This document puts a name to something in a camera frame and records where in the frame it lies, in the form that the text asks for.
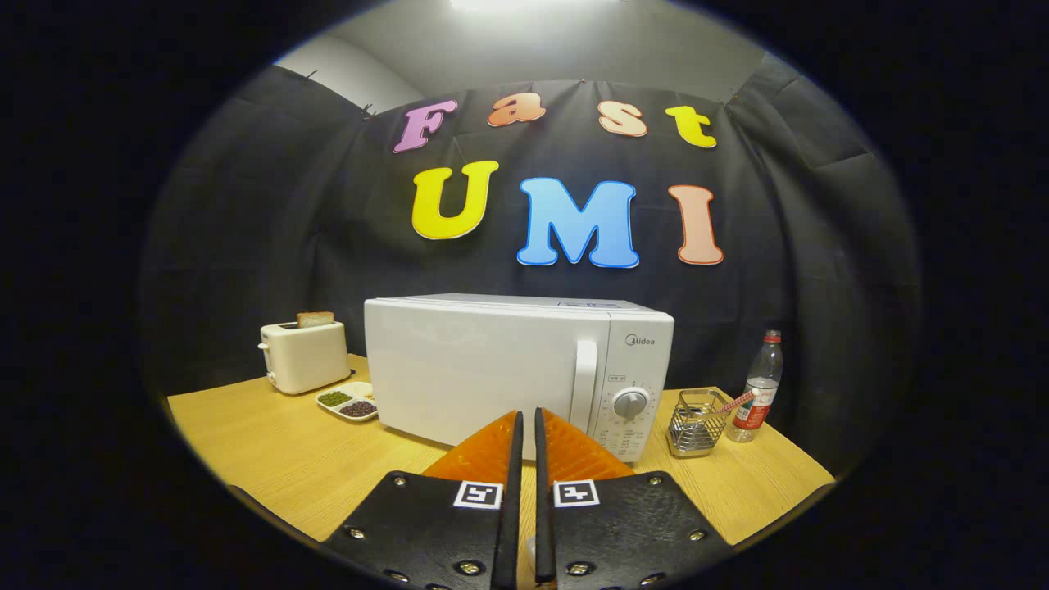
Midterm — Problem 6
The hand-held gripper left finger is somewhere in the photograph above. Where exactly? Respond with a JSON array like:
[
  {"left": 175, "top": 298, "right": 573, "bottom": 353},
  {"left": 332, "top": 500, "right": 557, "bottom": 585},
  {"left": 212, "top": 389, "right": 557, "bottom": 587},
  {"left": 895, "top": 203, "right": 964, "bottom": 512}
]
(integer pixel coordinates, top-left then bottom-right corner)
[{"left": 321, "top": 410, "right": 525, "bottom": 590}]

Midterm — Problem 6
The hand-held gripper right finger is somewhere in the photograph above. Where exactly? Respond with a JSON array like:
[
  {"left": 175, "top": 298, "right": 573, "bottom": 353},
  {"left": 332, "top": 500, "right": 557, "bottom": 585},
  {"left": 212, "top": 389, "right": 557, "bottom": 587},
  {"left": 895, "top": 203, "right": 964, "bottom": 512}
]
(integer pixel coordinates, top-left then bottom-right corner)
[{"left": 534, "top": 407, "right": 734, "bottom": 590}]

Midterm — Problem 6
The white toaster oven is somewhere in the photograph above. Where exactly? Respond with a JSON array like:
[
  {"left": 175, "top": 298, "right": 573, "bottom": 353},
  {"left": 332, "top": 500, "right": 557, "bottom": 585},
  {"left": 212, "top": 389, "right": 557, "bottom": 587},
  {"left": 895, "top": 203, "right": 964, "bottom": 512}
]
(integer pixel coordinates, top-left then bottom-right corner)
[{"left": 364, "top": 293, "right": 675, "bottom": 465}]

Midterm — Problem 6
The cream bread toaster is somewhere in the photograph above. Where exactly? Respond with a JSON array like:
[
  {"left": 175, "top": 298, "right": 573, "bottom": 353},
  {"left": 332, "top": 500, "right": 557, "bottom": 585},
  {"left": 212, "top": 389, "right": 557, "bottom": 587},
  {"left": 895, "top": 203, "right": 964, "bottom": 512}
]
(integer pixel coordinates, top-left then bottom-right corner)
[{"left": 258, "top": 320, "right": 352, "bottom": 396}]

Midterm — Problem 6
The white divided bean dish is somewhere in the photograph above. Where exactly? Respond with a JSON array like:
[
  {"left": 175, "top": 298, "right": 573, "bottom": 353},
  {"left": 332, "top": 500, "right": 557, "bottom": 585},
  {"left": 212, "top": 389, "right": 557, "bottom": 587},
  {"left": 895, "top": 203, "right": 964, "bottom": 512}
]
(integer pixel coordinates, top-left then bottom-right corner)
[{"left": 316, "top": 381, "right": 379, "bottom": 423}]

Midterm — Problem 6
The clear water bottle red label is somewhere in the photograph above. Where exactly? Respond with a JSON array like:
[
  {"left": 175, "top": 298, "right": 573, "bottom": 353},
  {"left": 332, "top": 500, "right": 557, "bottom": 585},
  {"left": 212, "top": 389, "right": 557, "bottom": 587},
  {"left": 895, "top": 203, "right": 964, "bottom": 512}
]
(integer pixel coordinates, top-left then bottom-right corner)
[{"left": 726, "top": 329, "right": 784, "bottom": 444}]

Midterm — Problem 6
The metal wire basket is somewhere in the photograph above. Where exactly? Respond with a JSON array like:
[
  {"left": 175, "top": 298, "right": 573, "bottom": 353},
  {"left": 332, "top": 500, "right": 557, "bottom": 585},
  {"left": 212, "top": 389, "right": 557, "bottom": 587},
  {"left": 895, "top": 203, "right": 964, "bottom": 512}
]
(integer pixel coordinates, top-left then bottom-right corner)
[{"left": 665, "top": 388, "right": 733, "bottom": 459}]

